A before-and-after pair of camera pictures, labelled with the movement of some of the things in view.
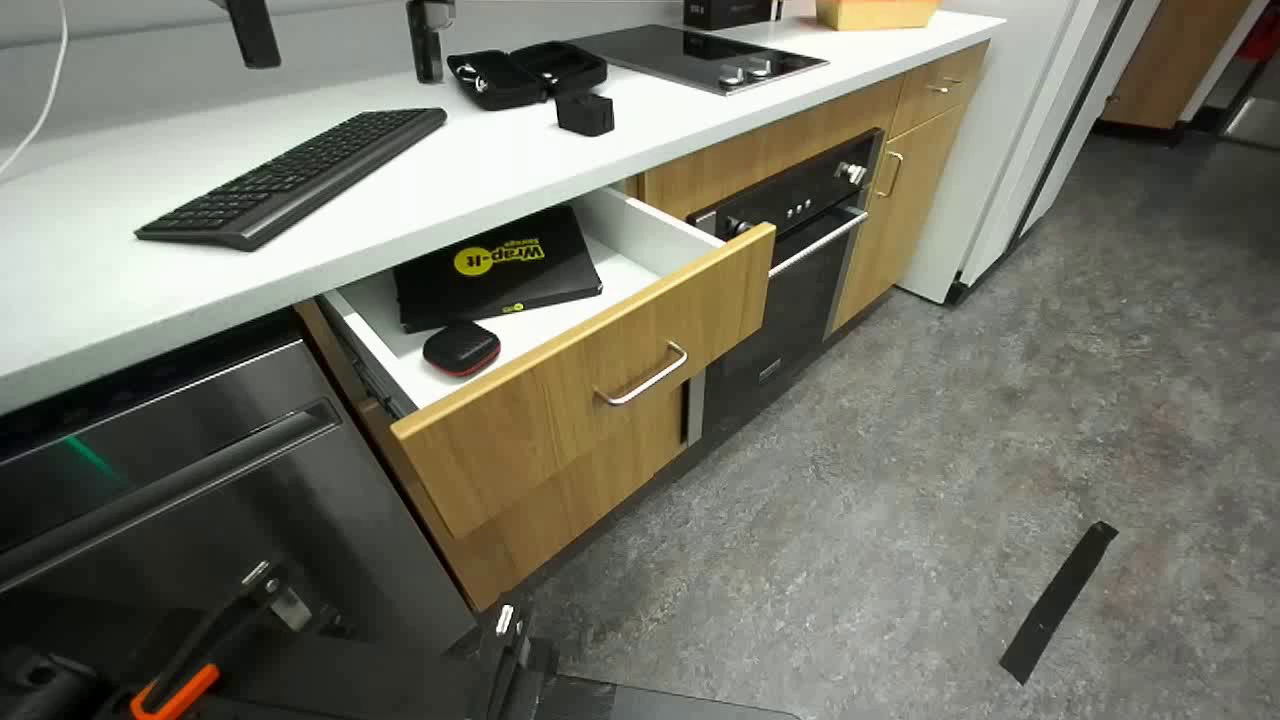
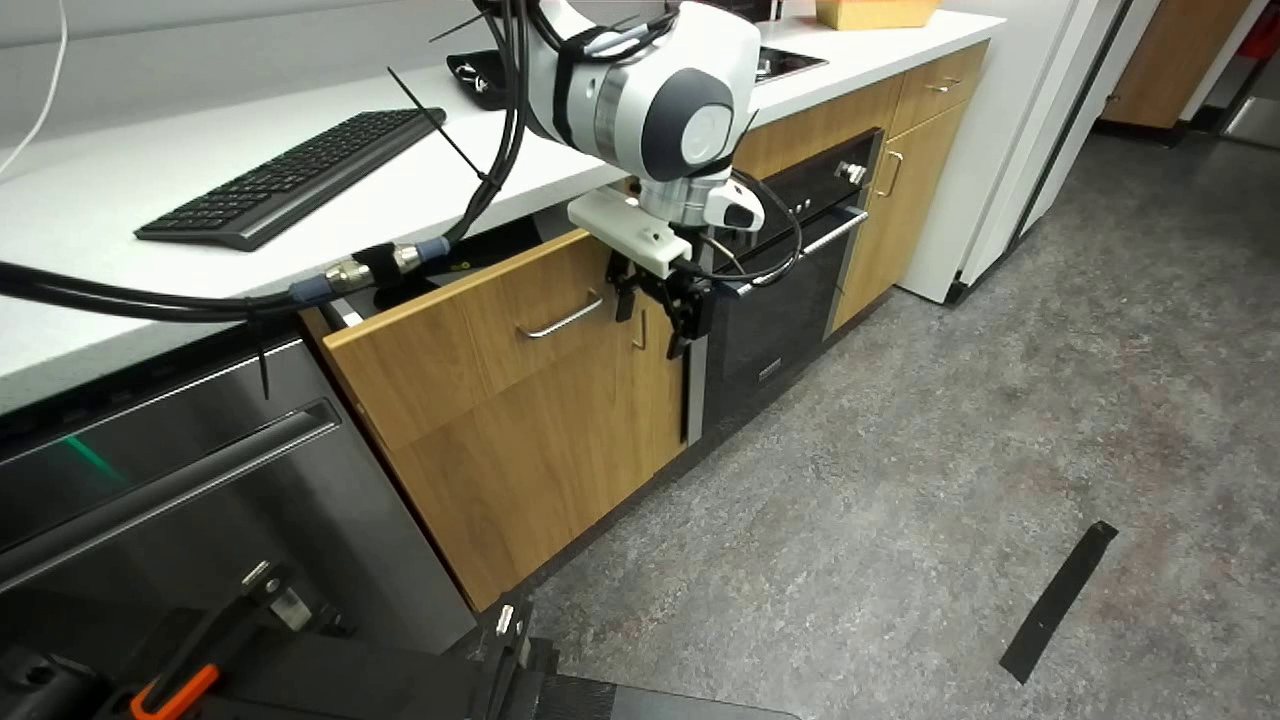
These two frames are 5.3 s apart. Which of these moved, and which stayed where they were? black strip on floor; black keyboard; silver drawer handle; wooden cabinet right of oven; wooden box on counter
Moved: silver drawer handle
Stayed: wooden box on counter; wooden cabinet right of oven; black keyboard; black strip on floor
